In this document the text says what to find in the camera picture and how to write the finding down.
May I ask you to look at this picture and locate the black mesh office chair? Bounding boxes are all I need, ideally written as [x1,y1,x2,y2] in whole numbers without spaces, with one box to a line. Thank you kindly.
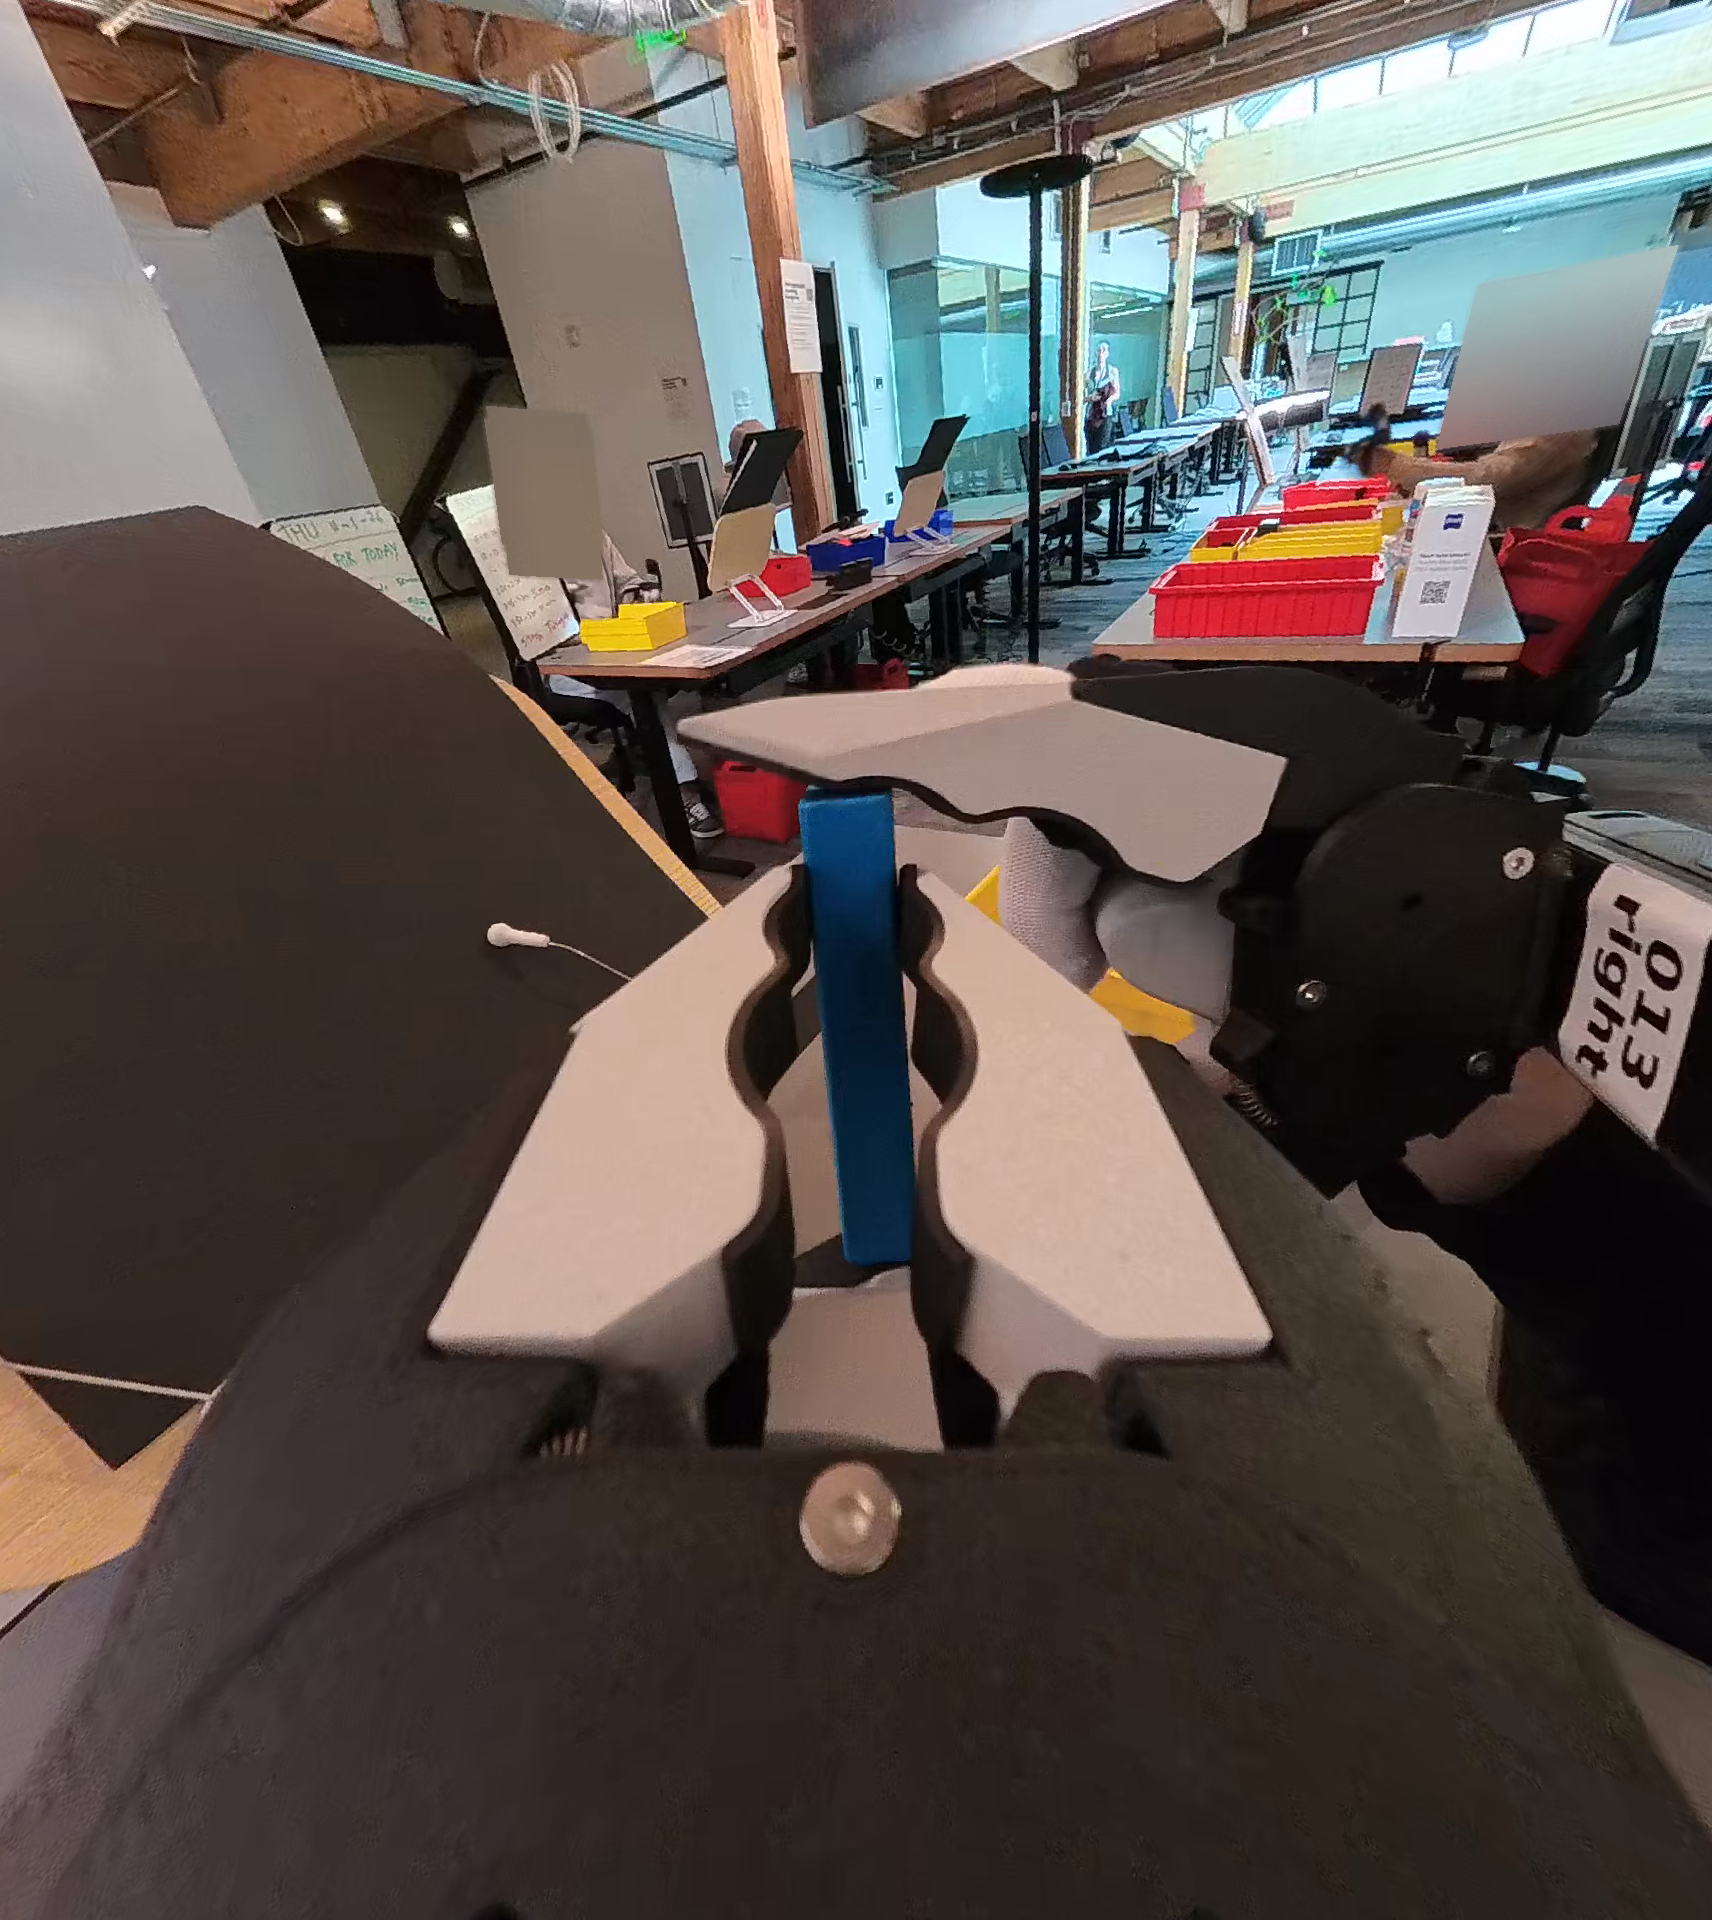
[1454,350,1712,774]

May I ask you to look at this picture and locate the handwritten whiteboard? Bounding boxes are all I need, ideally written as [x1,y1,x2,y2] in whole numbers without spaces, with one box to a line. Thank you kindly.
[446,487,589,663]
[263,502,446,640]

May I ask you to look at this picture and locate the person's right hand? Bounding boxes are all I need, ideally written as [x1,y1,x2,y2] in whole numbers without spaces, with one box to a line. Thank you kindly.
[999,816,1113,995]

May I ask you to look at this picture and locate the black sheet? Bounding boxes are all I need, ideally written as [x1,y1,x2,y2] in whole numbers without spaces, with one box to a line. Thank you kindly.
[0,505,709,1466]

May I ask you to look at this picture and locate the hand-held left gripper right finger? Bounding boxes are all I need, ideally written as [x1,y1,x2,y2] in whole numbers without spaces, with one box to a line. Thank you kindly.
[894,865,1275,1377]

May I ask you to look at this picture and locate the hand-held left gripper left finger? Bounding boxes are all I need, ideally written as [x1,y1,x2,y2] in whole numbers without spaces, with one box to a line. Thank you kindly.
[425,861,809,1393]

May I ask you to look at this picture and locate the long red bin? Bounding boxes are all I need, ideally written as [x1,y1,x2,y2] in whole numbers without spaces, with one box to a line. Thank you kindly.
[1148,553,1387,640]

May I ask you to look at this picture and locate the white card display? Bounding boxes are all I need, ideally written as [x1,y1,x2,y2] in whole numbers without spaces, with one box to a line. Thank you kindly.
[1391,482,1498,640]

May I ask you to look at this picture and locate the small book stand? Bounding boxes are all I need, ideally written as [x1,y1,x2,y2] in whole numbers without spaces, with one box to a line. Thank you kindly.
[889,416,970,550]
[709,426,808,622]

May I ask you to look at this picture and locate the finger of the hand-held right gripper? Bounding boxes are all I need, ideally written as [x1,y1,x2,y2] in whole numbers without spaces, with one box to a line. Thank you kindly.
[680,667,1296,888]

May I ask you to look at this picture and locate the wooden office desk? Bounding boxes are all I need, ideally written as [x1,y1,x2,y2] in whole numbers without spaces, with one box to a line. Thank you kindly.
[1094,550,1531,709]
[541,525,1015,840]

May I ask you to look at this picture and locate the red storage bin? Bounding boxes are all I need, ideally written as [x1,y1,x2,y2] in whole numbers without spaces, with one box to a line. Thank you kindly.
[713,758,809,847]

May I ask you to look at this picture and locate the red bag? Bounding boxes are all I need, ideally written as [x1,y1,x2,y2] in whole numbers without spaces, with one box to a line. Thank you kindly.
[1495,502,1654,680]

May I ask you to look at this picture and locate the blue wooden block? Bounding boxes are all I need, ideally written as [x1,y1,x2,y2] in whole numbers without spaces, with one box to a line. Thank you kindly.
[797,790,922,1267]

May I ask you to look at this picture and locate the long yellow bin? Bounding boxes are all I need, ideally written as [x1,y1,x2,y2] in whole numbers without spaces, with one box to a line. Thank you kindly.
[1192,516,1391,567]

